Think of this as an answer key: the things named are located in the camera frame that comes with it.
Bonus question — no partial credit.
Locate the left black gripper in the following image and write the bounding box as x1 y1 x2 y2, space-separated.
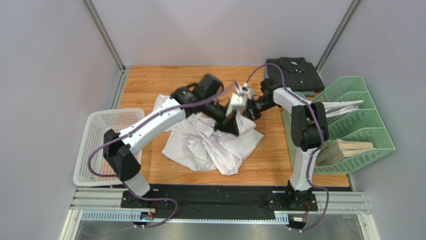
200 96 239 137

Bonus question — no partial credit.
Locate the white long sleeve shirt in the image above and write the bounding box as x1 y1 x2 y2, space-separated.
162 113 264 176

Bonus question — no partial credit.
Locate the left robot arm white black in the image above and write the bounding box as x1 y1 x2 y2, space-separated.
101 74 247 197

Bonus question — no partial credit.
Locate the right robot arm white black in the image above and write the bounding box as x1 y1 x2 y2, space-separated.
243 78 329 203

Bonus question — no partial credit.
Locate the stack of white papers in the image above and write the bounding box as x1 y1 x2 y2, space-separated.
322 100 364 121

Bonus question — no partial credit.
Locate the brown paper stack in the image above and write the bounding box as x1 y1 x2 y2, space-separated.
316 139 375 166

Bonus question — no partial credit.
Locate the green cup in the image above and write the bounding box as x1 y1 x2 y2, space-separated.
294 91 306 100

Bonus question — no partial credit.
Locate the folded dark striped shirt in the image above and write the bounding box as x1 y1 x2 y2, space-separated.
266 57 325 92

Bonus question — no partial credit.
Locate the folded grey shirt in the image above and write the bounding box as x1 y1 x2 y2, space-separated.
265 63 324 97

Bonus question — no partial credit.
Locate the green file organizer rack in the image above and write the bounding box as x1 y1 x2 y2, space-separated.
282 76 396 175

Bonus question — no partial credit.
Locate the white plastic basket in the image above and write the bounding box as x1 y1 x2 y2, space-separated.
73 108 145 187

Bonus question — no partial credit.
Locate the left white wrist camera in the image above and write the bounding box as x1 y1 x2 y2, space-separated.
226 93 247 117

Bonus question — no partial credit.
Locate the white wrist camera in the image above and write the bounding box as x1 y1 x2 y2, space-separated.
226 93 247 117
242 82 255 100

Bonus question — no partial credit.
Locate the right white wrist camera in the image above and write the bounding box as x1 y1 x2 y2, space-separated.
242 82 255 100

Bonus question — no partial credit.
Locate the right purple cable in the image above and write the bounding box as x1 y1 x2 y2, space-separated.
245 63 330 233

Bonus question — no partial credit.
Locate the purple cable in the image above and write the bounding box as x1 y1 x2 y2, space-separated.
87 79 241 231
245 63 330 233

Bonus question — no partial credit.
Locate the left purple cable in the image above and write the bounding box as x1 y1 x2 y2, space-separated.
87 79 241 231

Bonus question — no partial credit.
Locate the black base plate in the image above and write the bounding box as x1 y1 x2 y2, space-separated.
120 183 352 221

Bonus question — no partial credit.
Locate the aluminium frame rail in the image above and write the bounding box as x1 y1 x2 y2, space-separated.
82 0 126 72

